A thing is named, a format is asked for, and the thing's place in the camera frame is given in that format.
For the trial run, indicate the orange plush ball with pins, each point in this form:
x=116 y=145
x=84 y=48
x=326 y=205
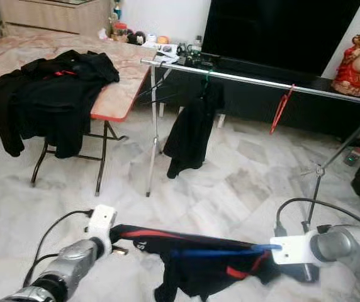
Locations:
x=162 y=39

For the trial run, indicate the silver metal clothes rack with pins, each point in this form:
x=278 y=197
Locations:
x=255 y=81

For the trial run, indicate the light wooden sideboard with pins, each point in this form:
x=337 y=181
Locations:
x=54 y=14

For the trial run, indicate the green plastic hanger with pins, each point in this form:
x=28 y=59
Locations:
x=207 y=75

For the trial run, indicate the black flat screen television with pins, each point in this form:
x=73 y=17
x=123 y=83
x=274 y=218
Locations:
x=274 y=31

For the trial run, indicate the blue gold trophy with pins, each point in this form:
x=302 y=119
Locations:
x=117 y=8

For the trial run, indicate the red robed laughing Buddha statue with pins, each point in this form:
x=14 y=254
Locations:
x=356 y=63

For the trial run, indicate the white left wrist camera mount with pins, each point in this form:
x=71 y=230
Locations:
x=102 y=221

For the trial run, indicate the blue plastic hanger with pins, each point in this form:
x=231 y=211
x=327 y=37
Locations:
x=211 y=253

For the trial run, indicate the black Mickey plush ball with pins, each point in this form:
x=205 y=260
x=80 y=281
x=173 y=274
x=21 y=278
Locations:
x=137 y=37

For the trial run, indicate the marble pattern folding table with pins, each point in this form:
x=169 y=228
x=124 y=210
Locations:
x=10 y=56

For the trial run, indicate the red plastic hanger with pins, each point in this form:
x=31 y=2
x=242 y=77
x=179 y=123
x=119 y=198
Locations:
x=281 y=108

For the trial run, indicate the grey power adapter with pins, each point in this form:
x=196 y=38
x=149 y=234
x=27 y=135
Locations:
x=356 y=155

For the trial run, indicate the black low TV cabinet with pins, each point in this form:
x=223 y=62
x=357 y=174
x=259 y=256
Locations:
x=255 y=104

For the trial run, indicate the black desk gadget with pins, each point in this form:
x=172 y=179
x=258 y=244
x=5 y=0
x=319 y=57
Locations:
x=189 y=55

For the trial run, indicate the navy shirt with red trim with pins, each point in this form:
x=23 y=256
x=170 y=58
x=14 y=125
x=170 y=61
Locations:
x=205 y=277

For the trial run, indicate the white blue plush ball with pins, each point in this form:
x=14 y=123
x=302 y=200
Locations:
x=150 y=38

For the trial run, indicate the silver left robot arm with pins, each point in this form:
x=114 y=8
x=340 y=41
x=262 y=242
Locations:
x=67 y=267

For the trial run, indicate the black polo shirt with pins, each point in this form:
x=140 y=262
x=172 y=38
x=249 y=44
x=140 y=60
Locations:
x=192 y=129

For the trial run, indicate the stack of papers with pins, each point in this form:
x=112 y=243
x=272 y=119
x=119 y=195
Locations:
x=164 y=50

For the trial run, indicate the jar with red lid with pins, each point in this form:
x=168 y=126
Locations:
x=121 y=31

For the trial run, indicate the black shirt red neck label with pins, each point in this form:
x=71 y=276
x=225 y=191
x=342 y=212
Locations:
x=54 y=100

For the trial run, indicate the clear plastic bottle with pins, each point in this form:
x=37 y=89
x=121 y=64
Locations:
x=197 y=43

